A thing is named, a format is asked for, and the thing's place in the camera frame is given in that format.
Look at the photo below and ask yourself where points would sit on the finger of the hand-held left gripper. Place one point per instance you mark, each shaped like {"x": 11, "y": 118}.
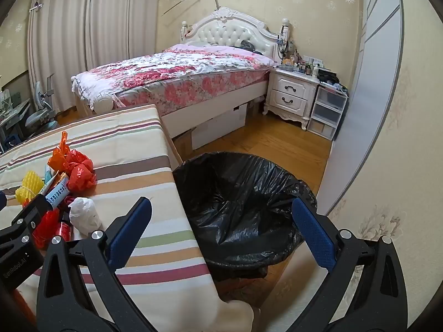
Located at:
{"x": 2, "y": 200}
{"x": 33, "y": 211}

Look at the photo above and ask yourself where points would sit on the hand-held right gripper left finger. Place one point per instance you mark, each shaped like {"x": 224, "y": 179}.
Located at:
{"x": 128, "y": 235}

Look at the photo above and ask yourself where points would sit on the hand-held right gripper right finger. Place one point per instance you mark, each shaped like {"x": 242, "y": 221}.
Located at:
{"x": 315, "y": 235}

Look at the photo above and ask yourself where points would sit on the white toothpaste tube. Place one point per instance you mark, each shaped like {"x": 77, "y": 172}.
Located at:
{"x": 59, "y": 193}

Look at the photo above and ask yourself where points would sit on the orange plastic bag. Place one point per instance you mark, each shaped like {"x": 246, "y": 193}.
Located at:
{"x": 57, "y": 159}

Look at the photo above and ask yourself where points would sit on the red plastic bag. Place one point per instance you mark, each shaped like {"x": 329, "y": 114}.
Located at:
{"x": 80, "y": 173}

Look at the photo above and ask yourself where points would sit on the trash bin with black bag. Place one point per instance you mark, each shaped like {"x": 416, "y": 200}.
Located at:
{"x": 242, "y": 193}

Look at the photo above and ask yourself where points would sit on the yellow foam fruit net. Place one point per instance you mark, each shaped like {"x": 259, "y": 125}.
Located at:
{"x": 27, "y": 183}

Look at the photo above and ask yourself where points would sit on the red shiny wrapper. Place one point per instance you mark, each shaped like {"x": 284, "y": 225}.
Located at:
{"x": 64, "y": 230}

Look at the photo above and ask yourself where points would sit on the teal tube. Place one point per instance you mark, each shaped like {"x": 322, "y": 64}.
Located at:
{"x": 47, "y": 174}

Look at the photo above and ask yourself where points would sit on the white crumpled plastic bag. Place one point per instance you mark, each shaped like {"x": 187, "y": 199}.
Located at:
{"x": 84, "y": 216}

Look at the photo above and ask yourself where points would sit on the striped tablecloth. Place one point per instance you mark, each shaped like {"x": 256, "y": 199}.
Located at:
{"x": 138, "y": 166}

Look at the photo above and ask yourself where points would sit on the grey study desk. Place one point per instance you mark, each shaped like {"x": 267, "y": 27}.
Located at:
{"x": 14, "y": 110}

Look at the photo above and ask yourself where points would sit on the grey desk chair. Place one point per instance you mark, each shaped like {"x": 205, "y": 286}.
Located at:
{"x": 39, "y": 114}

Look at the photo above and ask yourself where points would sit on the clear plastic drawer unit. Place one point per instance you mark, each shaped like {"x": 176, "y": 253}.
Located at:
{"x": 327, "y": 110}

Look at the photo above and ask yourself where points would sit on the white storage box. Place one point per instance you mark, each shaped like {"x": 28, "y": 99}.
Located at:
{"x": 218, "y": 128}

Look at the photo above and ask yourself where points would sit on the white nightstand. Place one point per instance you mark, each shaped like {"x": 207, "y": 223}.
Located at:
{"x": 289, "y": 93}

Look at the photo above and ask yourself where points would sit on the white wardrobe sliding door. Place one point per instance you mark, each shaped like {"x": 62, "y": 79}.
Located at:
{"x": 367, "y": 93}

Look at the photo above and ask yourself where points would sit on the black bag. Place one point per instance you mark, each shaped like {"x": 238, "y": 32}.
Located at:
{"x": 327, "y": 75}

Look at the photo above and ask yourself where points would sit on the group of small bottles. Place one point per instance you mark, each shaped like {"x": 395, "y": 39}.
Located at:
{"x": 297, "y": 64}

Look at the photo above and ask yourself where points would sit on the pink floral blanket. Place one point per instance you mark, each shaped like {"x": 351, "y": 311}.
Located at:
{"x": 180, "y": 69}

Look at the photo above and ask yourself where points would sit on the white pleated curtain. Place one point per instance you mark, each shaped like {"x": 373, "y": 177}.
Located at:
{"x": 86, "y": 34}

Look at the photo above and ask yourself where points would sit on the dark cloth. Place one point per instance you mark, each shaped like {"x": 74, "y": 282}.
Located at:
{"x": 247, "y": 45}

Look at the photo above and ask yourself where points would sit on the bed with floral quilt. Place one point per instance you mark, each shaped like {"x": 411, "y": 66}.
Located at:
{"x": 225, "y": 33}

